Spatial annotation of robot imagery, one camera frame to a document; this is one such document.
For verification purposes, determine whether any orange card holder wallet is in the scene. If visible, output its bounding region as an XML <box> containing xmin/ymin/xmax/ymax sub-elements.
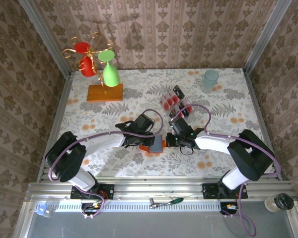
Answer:
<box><xmin>139</xmin><ymin>135</ymin><xmax>168</xmax><ymax>156</ymax></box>

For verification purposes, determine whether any black VIP credit card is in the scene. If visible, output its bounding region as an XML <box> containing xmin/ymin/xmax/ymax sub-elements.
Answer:
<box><xmin>173</xmin><ymin>85</ymin><xmax>185</xmax><ymax>98</ymax></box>

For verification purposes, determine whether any teal plastic cup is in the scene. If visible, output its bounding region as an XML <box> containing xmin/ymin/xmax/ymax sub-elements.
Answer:
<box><xmin>202</xmin><ymin>69</ymin><xmax>220</xmax><ymax>94</ymax></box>

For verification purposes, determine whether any green wine glass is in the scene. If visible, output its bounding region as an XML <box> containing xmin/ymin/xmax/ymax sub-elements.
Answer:
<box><xmin>97</xmin><ymin>49</ymin><xmax>121</xmax><ymax>87</ymax></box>

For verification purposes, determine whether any black connector yellow plug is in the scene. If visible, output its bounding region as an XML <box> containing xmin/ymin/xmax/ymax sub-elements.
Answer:
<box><xmin>80</xmin><ymin>202</ymin><xmax>103</xmax><ymax>215</ymax></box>
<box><xmin>220</xmin><ymin>202</ymin><xmax>239</xmax><ymax>215</ymax></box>

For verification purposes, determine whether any grey metal panel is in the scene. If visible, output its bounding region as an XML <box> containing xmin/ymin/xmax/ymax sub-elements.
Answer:
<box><xmin>13</xmin><ymin>210</ymin><xmax>298</xmax><ymax>238</ymax></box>

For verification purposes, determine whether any red wine glass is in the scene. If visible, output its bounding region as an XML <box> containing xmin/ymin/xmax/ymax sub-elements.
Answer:
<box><xmin>74</xmin><ymin>41</ymin><xmax>96</xmax><ymax>78</ymax></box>

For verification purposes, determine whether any clear jar black lid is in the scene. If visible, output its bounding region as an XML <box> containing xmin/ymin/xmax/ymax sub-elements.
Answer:
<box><xmin>264</xmin><ymin>193</ymin><xmax>295</xmax><ymax>213</ymax></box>

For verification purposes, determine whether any blue white connector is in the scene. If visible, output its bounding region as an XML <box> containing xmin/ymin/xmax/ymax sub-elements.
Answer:
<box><xmin>36</xmin><ymin>203</ymin><xmax>53</xmax><ymax>218</ymax></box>

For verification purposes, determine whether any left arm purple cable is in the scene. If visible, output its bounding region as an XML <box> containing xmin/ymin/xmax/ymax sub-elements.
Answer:
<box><xmin>47</xmin><ymin>110</ymin><xmax>164</xmax><ymax>219</ymax></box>

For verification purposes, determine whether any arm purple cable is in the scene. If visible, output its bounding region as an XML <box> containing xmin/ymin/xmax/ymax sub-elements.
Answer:
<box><xmin>47</xmin><ymin>110</ymin><xmax>164</xmax><ymax>219</ymax></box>
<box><xmin>169</xmin><ymin>104</ymin><xmax>283</xmax><ymax>236</ymax></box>

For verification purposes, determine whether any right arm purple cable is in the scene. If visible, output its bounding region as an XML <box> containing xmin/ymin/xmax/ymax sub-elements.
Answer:
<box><xmin>169</xmin><ymin>104</ymin><xmax>283</xmax><ymax>236</ymax></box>

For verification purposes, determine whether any aluminium frame rail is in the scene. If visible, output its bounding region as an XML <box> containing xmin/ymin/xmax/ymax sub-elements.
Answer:
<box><xmin>24</xmin><ymin>180</ymin><xmax>298</xmax><ymax>202</ymax></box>

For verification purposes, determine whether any gold wire rack wooden base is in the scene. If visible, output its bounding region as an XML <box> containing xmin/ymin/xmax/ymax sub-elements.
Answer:
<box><xmin>61</xmin><ymin>31</ymin><xmax>124</xmax><ymax>102</ymax></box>

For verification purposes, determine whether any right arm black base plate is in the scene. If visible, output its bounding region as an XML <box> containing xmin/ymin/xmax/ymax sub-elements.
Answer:
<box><xmin>202</xmin><ymin>182</ymin><xmax>248</xmax><ymax>200</ymax></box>

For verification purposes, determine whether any ratchet wrench green handle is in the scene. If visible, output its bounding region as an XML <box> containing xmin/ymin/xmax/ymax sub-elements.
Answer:
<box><xmin>149</xmin><ymin>197</ymin><xmax>185</xmax><ymax>209</ymax></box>

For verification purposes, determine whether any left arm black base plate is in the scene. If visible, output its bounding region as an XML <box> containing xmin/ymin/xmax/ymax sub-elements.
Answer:
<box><xmin>71</xmin><ymin>183</ymin><xmax>115</xmax><ymax>200</ymax></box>

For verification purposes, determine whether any slotted grey cable duct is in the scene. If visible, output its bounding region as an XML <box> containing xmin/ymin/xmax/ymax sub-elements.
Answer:
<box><xmin>57</xmin><ymin>200</ymin><xmax>223</xmax><ymax>212</ymax></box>

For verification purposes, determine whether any aluminium table side rail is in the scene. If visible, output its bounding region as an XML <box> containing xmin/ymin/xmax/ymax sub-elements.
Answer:
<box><xmin>242</xmin><ymin>68</ymin><xmax>284</xmax><ymax>181</ymax></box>
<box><xmin>36</xmin><ymin>71</ymin><xmax>73</xmax><ymax>182</ymax></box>

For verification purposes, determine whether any aluminium corner post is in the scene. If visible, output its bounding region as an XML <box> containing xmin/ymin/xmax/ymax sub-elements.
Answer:
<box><xmin>18</xmin><ymin>0</ymin><xmax>73</xmax><ymax>75</ymax></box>
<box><xmin>243</xmin><ymin>0</ymin><xmax>293</xmax><ymax>75</ymax></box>

